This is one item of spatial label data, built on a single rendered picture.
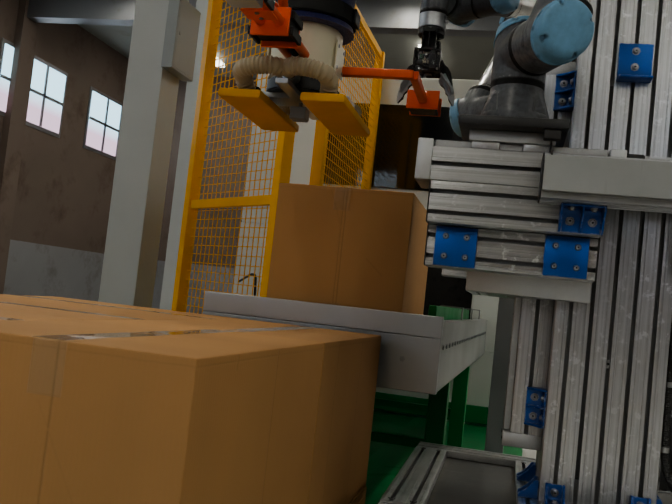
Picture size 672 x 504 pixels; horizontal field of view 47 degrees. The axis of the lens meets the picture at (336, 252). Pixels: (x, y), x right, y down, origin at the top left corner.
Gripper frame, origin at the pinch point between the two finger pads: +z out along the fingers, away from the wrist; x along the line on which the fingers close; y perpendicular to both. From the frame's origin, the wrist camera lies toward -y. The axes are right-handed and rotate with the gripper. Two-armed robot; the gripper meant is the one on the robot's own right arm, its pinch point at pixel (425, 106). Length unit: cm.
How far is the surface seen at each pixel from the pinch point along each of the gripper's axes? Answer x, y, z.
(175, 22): -112, -75, -48
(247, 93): -34, 48, 12
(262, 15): -25, 67, 1
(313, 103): -19, 45, 12
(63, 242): -579, -774, 21
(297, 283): -33, -9, 51
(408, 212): -2.7, -9.1, 28.3
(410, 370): 3, -5, 72
